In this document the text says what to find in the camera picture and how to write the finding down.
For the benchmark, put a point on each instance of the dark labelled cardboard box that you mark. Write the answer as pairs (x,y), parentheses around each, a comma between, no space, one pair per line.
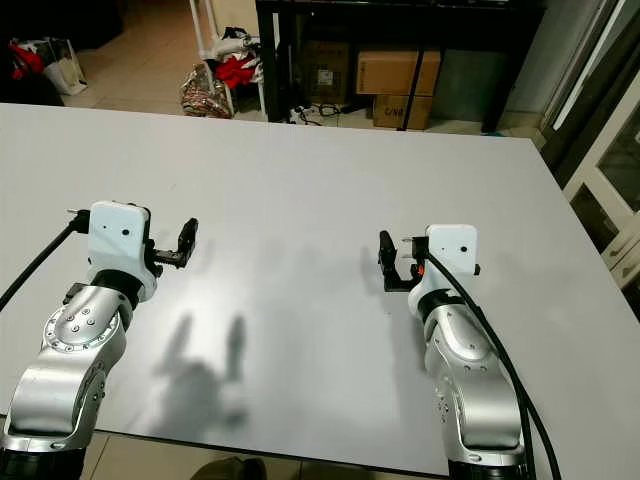
(324,72)

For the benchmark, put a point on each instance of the patterned brown bag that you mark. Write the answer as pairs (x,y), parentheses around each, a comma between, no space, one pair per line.
(205,93)

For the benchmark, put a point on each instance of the small printed cardboard box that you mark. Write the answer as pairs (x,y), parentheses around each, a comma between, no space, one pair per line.
(398,112)

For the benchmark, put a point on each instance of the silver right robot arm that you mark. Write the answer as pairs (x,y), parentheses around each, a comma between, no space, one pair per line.
(475,390)

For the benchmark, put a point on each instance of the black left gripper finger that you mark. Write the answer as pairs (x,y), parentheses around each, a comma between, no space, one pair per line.
(188,236)

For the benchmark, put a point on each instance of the dark robot foot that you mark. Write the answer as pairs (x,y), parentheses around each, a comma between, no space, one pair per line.
(228,470)

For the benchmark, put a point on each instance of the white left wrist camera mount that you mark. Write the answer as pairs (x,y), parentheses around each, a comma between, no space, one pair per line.
(118,235)

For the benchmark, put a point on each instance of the white tote bag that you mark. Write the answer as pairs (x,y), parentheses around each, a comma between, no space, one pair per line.
(69,70)

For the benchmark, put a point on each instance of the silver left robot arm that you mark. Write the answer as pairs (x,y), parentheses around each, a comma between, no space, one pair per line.
(60,385)

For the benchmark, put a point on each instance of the dark sliding door frame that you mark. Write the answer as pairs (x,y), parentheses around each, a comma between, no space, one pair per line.
(575,100)

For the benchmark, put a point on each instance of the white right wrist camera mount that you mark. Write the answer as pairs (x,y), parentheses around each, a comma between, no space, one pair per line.
(452,250)

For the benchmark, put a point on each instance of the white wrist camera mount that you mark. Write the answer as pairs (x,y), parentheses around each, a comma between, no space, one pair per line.
(452,250)
(118,235)

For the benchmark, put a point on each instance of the large brown cardboard box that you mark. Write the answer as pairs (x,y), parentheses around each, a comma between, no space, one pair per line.
(396,72)

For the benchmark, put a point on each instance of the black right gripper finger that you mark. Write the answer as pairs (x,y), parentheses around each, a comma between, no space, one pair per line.
(388,260)

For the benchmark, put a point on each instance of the red cloth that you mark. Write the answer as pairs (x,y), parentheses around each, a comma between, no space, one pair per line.
(238,71)

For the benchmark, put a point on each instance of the white panelled door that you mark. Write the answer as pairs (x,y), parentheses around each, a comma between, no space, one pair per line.
(610,190)

